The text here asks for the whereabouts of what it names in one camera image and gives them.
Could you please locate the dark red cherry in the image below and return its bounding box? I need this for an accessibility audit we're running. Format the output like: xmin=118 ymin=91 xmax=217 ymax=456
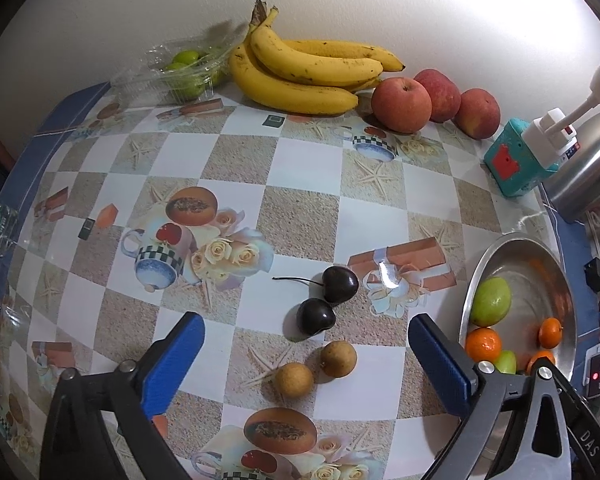
xmin=295 ymin=298 xmax=337 ymax=337
xmin=272 ymin=265 xmax=360 ymax=305

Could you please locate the teal plastic box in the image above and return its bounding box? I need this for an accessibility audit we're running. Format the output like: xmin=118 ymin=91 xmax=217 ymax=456
xmin=483 ymin=118 xmax=564 ymax=198

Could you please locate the orange tangerine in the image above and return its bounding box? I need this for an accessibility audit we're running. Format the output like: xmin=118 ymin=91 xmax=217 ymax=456
xmin=464 ymin=327 xmax=503 ymax=364
xmin=527 ymin=350 xmax=556 ymax=374
xmin=538 ymin=317 xmax=564 ymax=350

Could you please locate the yellow banana bunch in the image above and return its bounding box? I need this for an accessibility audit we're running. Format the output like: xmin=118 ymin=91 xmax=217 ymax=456
xmin=228 ymin=0 xmax=406 ymax=115

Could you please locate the brown longan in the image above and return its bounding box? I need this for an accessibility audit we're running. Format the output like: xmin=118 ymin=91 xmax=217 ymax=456
xmin=273 ymin=362 xmax=315 ymax=399
xmin=320 ymin=340 xmax=358 ymax=378

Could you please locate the small green fruit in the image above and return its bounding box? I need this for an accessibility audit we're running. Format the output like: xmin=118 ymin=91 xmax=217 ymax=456
xmin=493 ymin=350 xmax=518 ymax=374

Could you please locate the black power adapter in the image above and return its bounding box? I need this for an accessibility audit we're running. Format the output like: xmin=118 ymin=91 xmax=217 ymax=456
xmin=583 ymin=257 xmax=600 ymax=291

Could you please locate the clear plastic lime container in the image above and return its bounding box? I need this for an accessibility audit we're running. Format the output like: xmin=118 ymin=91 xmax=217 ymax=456
xmin=111 ymin=39 xmax=234 ymax=107

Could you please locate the large green fruit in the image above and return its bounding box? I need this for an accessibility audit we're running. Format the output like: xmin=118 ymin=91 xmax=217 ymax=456
xmin=468 ymin=276 xmax=512 ymax=328

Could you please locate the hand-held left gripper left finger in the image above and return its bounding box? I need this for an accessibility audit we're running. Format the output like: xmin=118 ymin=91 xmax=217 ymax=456
xmin=39 ymin=311 xmax=206 ymax=480

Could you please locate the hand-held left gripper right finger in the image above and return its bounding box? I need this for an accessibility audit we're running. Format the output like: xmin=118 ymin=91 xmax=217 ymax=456
xmin=408 ymin=313 xmax=573 ymax=480

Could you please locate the stainless steel bowl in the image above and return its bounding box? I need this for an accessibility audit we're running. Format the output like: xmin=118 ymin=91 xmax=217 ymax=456
xmin=432 ymin=234 xmax=579 ymax=466

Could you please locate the pale red apple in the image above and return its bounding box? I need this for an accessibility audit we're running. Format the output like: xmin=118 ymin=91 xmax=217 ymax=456
xmin=370 ymin=76 xmax=433 ymax=135

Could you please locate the printed checkered tablecloth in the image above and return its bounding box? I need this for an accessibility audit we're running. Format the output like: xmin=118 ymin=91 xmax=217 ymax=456
xmin=0 ymin=87 xmax=563 ymax=480

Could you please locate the white power strip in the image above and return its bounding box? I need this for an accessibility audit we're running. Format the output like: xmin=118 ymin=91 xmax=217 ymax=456
xmin=522 ymin=108 xmax=579 ymax=171

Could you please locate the stainless steel kettle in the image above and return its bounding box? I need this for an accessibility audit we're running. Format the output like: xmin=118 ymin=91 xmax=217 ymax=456
xmin=542 ymin=110 xmax=600 ymax=224

